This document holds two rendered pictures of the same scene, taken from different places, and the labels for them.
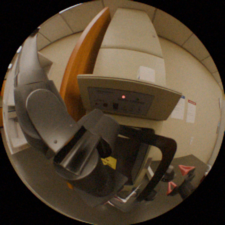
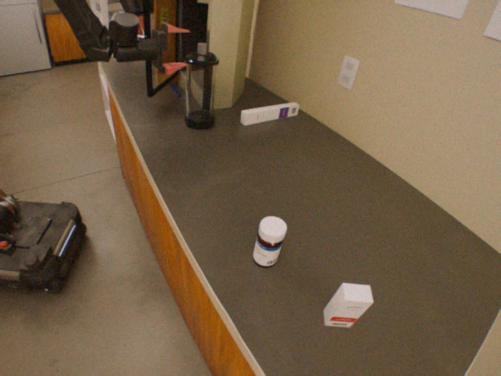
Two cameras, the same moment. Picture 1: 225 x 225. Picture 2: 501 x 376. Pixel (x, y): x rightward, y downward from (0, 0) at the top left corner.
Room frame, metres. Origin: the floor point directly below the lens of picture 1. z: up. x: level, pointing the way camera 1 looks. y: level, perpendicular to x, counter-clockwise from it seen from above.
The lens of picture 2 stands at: (-0.19, -1.04, 1.36)
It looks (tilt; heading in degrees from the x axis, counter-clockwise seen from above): 39 degrees down; 47
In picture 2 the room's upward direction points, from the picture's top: 9 degrees clockwise
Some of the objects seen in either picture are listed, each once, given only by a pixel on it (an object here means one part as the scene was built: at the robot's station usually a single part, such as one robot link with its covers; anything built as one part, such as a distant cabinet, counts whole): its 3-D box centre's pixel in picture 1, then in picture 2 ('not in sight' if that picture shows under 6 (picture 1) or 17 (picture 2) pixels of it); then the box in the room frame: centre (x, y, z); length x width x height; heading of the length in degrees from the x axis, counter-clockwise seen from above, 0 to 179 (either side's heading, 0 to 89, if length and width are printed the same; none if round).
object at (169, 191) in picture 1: (174, 185); (172, 60); (0.13, -0.29, 1.16); 0.09 x 0.07 x 0.07; 175
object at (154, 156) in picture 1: (107, 177); (162, 36); (0.20, -0.01, 1.19); 0.30 x 0.01 x 0.40; 47
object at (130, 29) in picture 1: (131, 27); not in sight; (0.43, -0.06, 2.18); 0.32 x 0.25 x 0.93; 85
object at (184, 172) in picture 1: (183, 173); (173, 36); (0.13, -0.29, 1.23); 0.09 x 0.07 x 0.07; 175
